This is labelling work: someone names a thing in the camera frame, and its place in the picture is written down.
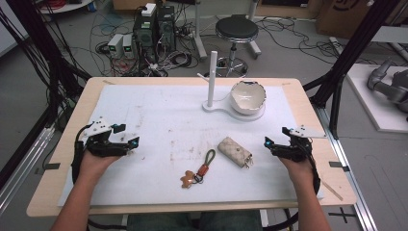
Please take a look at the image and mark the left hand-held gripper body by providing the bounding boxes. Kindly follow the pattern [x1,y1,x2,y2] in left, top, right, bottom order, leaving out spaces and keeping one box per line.
[82,117,130,158]

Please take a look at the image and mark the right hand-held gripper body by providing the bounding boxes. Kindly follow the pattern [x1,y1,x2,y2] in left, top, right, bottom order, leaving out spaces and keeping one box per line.
[272,125,328,164]

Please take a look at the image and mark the beige quilted key case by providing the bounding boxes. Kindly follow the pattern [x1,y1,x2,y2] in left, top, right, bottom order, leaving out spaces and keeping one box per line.
[217,136,255,169]

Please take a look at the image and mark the white eggshell-shaped bowl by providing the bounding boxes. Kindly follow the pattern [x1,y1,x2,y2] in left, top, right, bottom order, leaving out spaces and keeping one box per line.
[229,80,268,116]

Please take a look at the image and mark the bear keychain with green cord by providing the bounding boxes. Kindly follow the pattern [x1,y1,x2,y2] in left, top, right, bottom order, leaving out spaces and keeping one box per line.
[179,148,217,190]

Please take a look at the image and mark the white key stand with hook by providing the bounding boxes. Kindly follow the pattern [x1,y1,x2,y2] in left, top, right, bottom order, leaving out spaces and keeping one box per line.
[196,50,267,122]

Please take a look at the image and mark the person's right hand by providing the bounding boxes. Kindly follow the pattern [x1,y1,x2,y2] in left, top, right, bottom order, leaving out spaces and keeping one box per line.
[276,155,318,191]

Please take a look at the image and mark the person's left hand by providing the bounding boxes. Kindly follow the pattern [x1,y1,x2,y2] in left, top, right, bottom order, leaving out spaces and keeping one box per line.
[78,148,125,186]

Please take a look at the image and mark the white foam mat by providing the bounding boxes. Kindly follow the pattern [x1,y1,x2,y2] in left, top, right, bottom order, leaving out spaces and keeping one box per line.
[57,84,324,207]

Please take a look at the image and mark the black tape strip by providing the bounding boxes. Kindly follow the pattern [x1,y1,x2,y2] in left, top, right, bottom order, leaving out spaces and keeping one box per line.
[328,161,351,173]
[34,162,62,176]

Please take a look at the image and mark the thin wooden stick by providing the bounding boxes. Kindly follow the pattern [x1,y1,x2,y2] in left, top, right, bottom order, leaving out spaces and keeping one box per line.
[320,179,344,202]

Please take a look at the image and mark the black tape cross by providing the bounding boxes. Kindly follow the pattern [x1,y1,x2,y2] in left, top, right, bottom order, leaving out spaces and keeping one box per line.
[327,206,358,224]

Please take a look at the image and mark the grey power supply unit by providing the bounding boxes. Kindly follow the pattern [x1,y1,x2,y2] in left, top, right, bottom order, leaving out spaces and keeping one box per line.
[107,33,125,60]
[121,34,136,60]

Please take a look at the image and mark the white base board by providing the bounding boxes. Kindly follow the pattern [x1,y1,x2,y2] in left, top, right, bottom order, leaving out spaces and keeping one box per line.
[345,63,408,135]

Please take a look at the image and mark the white metal stand leg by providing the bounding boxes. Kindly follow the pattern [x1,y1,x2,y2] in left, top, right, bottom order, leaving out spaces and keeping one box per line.
[247,0,263,61]
[191,0,209,61]

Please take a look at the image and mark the black computer tower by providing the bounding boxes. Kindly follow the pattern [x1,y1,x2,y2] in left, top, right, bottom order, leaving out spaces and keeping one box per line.
[132,12,159,63]
[156,5,177,53]

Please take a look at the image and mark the person's legs in jeans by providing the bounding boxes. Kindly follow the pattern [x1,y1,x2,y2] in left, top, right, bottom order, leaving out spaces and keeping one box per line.
[126,209,265,231]

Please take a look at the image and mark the white power strip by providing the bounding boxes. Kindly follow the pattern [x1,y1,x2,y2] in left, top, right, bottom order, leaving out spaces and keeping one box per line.
[329,36,344,53]

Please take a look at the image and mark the black round stool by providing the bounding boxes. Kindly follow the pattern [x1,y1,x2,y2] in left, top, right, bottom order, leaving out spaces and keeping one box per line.
[215,13,261,78]

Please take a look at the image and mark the white box on tower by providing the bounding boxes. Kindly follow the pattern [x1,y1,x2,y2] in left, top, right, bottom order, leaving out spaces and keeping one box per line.
[140,2,158,18]

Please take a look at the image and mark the brown cardboard box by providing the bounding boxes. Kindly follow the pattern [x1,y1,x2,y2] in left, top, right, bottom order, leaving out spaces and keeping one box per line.
[315,0,408,40]

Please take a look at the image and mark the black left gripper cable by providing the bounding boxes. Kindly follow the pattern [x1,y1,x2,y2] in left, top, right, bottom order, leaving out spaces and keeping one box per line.
[70,122,94,187]

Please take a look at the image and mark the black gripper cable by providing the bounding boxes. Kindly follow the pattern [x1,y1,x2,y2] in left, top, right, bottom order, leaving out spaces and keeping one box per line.
[70,122,94,187]
[306,141,322,197]

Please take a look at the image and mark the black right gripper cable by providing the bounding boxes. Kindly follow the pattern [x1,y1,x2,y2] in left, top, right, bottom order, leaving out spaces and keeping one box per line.
[306,141,322,197]

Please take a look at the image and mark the aluminium rail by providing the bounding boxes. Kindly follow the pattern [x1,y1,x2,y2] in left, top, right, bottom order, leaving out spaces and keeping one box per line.
[0,126,56,214]
[315,105,380,231]

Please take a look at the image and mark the tangle of floor cables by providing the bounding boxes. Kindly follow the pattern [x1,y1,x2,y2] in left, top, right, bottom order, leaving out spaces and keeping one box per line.
[89,6,206,78]

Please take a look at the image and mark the black metal frame post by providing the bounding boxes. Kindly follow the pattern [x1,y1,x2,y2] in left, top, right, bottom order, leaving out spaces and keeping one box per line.
[302,0,402,140]
[0,0,92,191]

